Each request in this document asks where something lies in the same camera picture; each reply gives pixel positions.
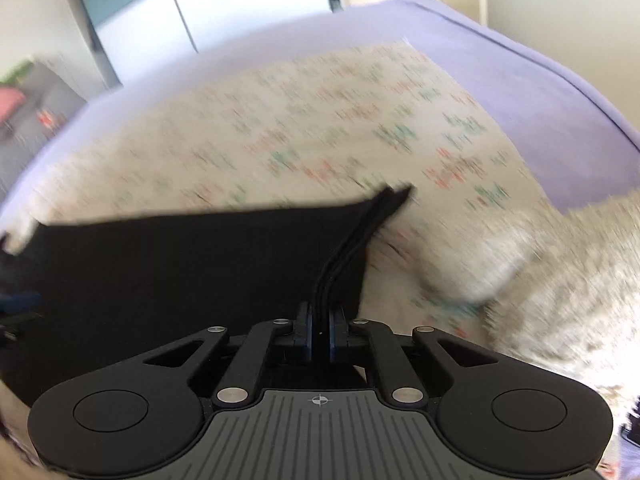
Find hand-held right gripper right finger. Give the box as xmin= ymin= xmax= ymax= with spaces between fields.
xmin=327 ymin=305 xmax=501 ymax=405

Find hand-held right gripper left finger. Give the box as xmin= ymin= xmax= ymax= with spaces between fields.
xmin=142 ymin=302 xmax=317 ymax=408

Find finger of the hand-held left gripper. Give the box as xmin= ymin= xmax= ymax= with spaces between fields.
xmin=0 ymin=290 xmax=46 ymax=343

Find black pants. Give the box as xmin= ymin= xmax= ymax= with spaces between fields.
xmin=0 ymin=183 xmax=416 ymax=408

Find grey headboard cushion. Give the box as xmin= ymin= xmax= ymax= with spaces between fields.
xmin=0 ymin=60 xmax=86 ymax=196

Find pink pillow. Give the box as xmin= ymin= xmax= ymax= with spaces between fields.
xmin=0 ymin=87 xmax=26 ymax=123

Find floral bed sheet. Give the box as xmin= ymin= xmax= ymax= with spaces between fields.
xmin=0 ymin=40 xmax=571 ymax=376

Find green plush toy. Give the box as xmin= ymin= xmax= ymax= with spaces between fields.
xmin=0 ymin=61 xmax=33 ymax=84

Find fluffy beige cloth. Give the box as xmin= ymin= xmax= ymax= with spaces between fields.
xmin=417 ymin=194 xmax=640 ymax=411

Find purple bed sheet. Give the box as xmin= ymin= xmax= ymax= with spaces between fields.
xmin=0 ymin=0 xmax=640 ymax=221

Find white and teal wardrobe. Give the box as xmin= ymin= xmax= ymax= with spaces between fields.
xmin=65 ymin=0 xmax=346 ymax=86

